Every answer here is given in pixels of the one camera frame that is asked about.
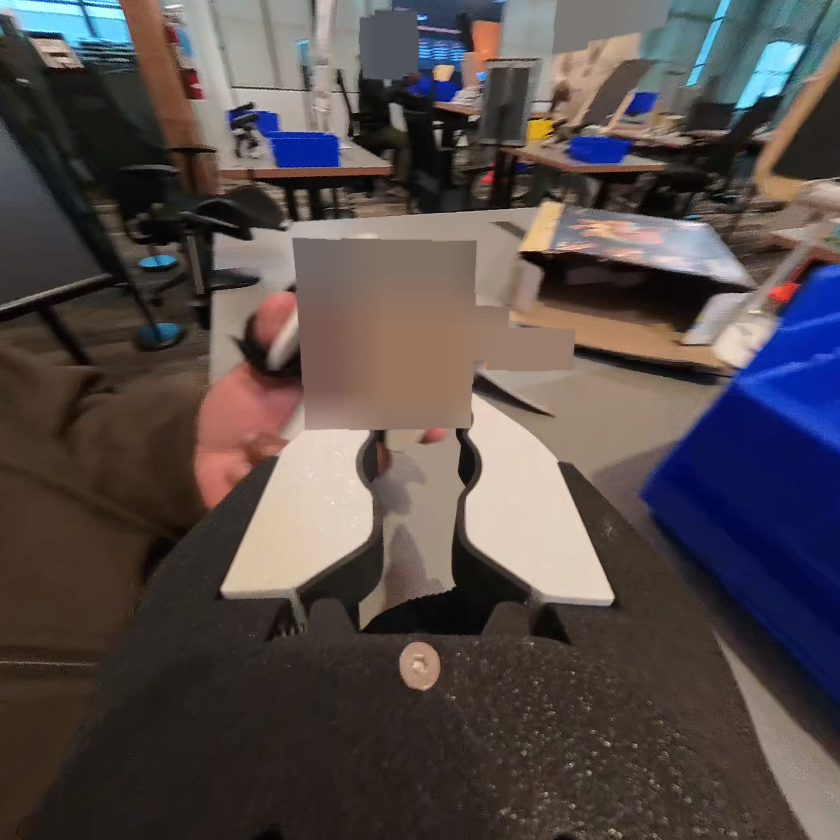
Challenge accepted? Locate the clear bottle with red cap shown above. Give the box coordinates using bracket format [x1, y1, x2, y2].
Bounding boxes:
[714, 281, 803, 370]

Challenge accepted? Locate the person's left hand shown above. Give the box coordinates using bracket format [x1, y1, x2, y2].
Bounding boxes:
[196, 292, 306, 511]

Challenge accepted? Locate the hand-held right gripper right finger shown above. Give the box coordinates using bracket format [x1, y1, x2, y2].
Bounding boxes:
[453, 394, 616, 608]

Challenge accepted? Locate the black office chair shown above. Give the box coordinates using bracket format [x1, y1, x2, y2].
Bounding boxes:
[120, 146, 288, 352]

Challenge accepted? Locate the wood-framed board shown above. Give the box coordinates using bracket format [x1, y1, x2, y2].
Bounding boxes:
[753, 58, 840, 193]

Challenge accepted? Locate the cardboard box with printed lid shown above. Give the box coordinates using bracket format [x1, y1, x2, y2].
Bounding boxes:
[508, 200, 757, 376]

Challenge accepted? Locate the grey upright panel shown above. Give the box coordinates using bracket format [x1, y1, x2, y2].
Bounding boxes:
[481, 57, 534, 147]

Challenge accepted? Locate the wood-edged grey desk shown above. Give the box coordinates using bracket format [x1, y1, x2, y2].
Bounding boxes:
[497, 141, 669, 204]
[215, 139, 395, 221]

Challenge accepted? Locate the blue storage bin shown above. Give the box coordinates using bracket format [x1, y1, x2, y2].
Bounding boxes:
[640, 262, 840, 703]

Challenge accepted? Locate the black partition panel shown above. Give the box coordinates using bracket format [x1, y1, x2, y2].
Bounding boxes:
[0, 125, 122, 326]

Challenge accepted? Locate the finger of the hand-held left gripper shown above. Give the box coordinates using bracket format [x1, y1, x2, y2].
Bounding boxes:
[476, 371, 555, 417]

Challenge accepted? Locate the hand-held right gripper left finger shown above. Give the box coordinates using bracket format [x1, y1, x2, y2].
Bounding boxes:
[220, 430, 385, 601]

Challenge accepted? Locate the blue plastic bin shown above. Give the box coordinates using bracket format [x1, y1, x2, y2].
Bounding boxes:
[566, 134, 635, 165]
[268, 131, 342, 169]
[227, 107, 281, 137]

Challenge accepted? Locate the wooden post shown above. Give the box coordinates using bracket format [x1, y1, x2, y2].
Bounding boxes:
[118, 0, 219, 193]

